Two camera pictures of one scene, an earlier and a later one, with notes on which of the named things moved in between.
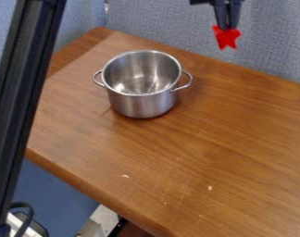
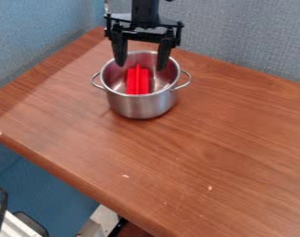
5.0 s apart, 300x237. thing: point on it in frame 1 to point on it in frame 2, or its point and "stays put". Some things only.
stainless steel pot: [141, 79] stays put
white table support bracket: [101, 223] stays put
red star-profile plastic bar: [225, 36] to [139, 80]
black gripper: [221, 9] to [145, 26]
